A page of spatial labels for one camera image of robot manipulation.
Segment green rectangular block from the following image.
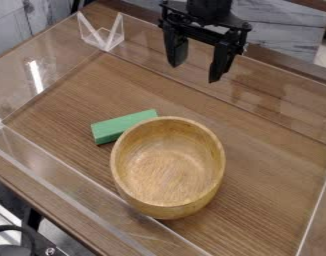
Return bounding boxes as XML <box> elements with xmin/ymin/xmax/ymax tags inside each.
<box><xmin>91</xmin><ymin>109</ymin><xmax>158</xmax><ymax>145</ymax></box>

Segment clear acrylic tray wall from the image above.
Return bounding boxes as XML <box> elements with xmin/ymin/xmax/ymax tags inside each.
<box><xmin>0</xmin><ymin>17</ymin><xmax>326</xmax><ymax>256</ymax></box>

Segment clear acrylic corner bracket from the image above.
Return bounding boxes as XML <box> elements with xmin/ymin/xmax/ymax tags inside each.
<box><xmin>76</xmin><ymin>12</ymin><xmax>125</xmax><ymax>52</ymax></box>

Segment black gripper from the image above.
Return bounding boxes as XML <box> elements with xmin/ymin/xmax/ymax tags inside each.
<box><xmin>159</xmin><ymin>0</ymin><xmax>253</xmax><ymax>83</ymax></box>

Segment brown wooden bowl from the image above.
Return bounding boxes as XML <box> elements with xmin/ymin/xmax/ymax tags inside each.
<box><xmin>110</xmin><ymin>116</ymin><xmax>226</xmax><ymax>220</ymax></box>

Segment black table leg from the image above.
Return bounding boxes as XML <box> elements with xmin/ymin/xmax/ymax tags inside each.
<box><xmin>22</xmin><ymin>207</ymin><xmax>43</xmax><ymax>231</ymax></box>

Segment black cable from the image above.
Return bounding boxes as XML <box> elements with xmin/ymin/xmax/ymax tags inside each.
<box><xmin>0</xmin><ymin>224</ymin><xmax>38</xmax><ymax>256</ymax></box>

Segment black base with bolt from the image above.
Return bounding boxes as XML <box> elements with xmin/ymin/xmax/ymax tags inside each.
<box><xmin>20</xmin><ymin>230</ymin><xmax>70</xmax><ymax>256</ymax></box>

